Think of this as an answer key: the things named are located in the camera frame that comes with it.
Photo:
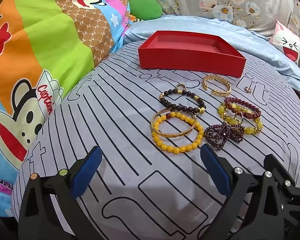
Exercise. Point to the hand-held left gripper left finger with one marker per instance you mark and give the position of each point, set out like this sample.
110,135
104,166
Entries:
86,171

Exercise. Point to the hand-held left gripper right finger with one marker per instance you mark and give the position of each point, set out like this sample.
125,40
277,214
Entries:
215,171

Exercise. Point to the thin gold bangle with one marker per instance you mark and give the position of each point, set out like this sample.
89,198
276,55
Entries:
172,136

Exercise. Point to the gold braided cuff bangle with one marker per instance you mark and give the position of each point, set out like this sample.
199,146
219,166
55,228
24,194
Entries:
222,92

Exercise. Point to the red cardboard box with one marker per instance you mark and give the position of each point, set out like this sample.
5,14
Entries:
190,60

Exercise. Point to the pink cartoon face cushion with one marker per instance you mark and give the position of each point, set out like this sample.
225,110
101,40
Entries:
287,45

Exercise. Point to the colourful cartoon monkey blanket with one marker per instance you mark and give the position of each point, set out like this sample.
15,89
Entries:
40,30

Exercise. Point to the light blue pillow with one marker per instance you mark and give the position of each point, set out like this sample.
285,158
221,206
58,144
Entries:
145,27

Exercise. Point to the orange patterned plush toy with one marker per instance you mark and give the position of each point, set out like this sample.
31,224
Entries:
136,18

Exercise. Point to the green plush cushion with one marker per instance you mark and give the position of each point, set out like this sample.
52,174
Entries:
145,8

